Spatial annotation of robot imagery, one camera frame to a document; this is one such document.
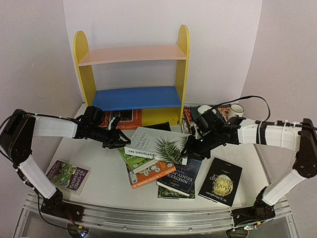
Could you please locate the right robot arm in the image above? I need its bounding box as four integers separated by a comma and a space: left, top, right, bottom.
181, 106, 317, 226

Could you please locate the black Moon and Sixpence book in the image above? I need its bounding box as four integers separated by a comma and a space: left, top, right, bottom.
198, 157, 243, 207

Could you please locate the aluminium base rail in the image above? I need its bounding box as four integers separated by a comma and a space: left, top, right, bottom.
13, 193, 294, 237

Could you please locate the yellow pink blue bookshelf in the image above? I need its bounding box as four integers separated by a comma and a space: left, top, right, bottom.
73, 24, 190, 125

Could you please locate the large orange Good Morning book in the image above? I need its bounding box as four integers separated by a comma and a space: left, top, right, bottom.
100, 109, 142, 130

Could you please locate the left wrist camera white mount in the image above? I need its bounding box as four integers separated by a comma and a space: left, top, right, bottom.
107, 116, 120, 130

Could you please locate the black paperback barcode book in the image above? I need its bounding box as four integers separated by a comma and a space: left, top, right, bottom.
145, 122, 171, 131

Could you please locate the patterned cloth mat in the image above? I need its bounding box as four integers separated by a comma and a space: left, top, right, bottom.
181, 104, 231, 134

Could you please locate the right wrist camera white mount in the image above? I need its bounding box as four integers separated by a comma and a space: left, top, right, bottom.
190, 123, 200, 139

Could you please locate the white mug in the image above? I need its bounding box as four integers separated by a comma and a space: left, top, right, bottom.
227, 104, 245, 119

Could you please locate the green white bowl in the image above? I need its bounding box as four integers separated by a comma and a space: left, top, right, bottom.
197, 105, 211, 114

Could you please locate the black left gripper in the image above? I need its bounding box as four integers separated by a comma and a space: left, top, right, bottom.
91, 124, 132, 150

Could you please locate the Nineteen Eighty-Four book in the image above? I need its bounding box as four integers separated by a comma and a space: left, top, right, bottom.
157, 159, 202, 197

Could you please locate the white Singularity palm book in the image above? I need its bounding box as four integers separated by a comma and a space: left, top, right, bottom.
124, 127, 189, 165

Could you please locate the green cartoon paperback book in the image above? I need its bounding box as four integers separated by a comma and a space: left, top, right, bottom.
118, 148, 157, 173

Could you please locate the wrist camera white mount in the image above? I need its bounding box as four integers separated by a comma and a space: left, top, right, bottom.
107, 116, 120, 130
190, 123, 200, 139

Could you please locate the orange cartoon paperback book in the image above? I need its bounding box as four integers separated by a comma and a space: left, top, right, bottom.
126, 161, 176, 189

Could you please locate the dark green forest book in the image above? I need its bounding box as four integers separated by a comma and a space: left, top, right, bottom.
158, 186, 195, 200

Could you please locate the purple Treehouse book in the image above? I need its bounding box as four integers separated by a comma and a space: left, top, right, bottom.
46, 160, 90, 195

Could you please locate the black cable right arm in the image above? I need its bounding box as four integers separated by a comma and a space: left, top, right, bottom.
212, 96, 271, 122

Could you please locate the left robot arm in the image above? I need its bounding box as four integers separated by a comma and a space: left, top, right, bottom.
0, 106, 131, 217

